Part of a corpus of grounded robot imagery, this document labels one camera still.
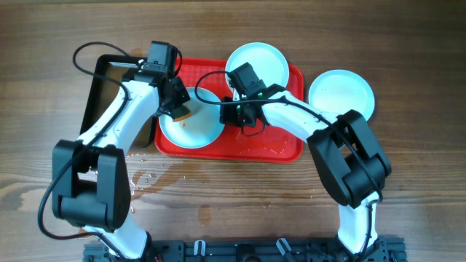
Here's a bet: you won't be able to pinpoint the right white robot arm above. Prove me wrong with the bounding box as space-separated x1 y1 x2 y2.
220 84 392 258

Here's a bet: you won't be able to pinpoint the red plastic tray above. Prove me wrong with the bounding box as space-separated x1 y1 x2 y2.
154 57 304 163

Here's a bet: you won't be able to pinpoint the black water tray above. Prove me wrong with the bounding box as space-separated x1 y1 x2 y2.
79 54 157 148

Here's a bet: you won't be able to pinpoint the light blue plate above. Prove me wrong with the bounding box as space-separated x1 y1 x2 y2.
225 42 290 87
308 69 375 121
159 87 224 149

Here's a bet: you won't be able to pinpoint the orange green sponge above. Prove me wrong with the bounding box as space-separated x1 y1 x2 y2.
170 105 191 122

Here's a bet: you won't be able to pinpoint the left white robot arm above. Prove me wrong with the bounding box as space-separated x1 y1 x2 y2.
39 69 189 261

